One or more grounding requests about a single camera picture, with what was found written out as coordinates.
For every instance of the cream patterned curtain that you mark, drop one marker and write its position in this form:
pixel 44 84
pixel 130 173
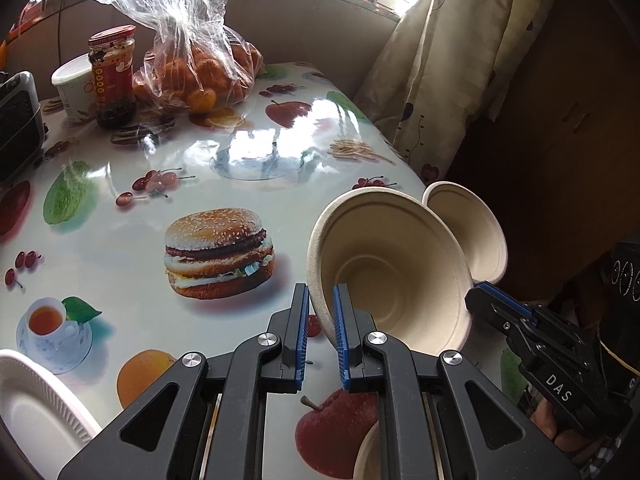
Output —
pixel 440 60

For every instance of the white plastic cup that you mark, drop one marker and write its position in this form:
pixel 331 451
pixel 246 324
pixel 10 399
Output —
pixel 75 90

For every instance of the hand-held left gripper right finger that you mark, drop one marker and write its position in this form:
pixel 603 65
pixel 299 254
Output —
pixel 341 345

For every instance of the small beige paper bowl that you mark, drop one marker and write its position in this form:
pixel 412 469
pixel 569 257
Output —
pixel 465 230

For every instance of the person's right forearm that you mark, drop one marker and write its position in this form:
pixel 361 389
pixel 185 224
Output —
pixel 605 460

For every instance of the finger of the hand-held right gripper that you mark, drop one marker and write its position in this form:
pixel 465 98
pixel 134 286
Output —
pixel 510 305
pixel 492 315

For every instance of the glass jar with red label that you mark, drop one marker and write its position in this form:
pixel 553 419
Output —
pixel 112 80

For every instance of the large beige paper bowl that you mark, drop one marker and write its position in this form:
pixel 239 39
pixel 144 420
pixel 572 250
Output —
pixel 367 455
pixel 400 260

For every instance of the food print tablecloth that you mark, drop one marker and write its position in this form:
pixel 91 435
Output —
pixel 125 270

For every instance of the dark wooden cabinet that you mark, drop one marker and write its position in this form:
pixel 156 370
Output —
pixel 575 135

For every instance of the clear bag of oranges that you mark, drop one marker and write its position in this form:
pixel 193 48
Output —
pixel 200 50

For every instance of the small grey heater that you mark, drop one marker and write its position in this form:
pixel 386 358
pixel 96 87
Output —
pixel 17 125

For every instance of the person's right hand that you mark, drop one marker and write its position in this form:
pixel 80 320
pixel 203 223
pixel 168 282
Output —
pixel 545 417

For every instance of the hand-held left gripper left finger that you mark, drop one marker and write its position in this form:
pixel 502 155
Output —
pixel 300 340

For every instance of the white paper plate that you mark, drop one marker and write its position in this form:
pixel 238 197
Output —
pixel 35 410

